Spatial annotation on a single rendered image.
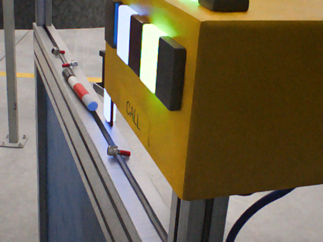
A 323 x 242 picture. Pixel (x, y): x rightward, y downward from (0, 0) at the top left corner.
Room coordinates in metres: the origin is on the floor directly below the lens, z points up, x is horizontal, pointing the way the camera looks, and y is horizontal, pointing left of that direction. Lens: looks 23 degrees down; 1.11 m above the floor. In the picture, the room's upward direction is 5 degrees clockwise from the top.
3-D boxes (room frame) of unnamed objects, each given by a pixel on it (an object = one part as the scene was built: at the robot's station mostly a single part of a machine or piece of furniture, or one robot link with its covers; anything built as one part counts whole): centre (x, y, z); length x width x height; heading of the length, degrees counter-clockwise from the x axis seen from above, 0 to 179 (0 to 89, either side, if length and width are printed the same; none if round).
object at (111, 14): (0.32, 0.04, 1.04); 0.02 x 0.01 x 0.03; 21
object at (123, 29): (0.29, 0.02, 1.04); 0.02 x 0.01 x 0.03; 21
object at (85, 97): (0.67, 0.12, 0.87); 0.14 x 0.01 x 0.01; 25
